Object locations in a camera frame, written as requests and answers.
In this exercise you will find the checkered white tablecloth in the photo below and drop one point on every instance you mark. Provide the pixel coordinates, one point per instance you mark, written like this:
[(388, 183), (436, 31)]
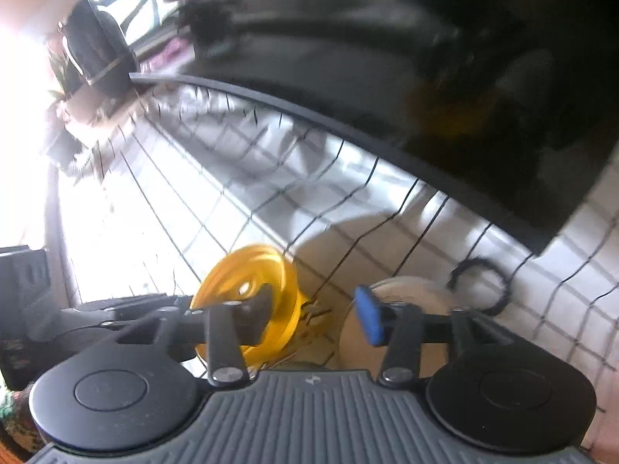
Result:
[(181, 176)]

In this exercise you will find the dark tall vase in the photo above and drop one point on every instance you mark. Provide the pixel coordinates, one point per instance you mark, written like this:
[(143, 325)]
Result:
[(98, 47)]

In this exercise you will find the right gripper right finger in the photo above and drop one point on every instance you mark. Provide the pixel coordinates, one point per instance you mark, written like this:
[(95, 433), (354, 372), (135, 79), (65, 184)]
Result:
[(399, 327)]

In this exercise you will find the potted red flower plant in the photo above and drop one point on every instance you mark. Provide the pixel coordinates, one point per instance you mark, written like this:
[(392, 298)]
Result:
[(75, 105)]

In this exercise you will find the black flat screen monitor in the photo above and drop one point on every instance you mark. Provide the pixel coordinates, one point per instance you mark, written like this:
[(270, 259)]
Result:
[(509, 106)]

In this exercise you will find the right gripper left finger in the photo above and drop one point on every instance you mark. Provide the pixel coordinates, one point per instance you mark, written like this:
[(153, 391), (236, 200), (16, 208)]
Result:
[(230, 326)]

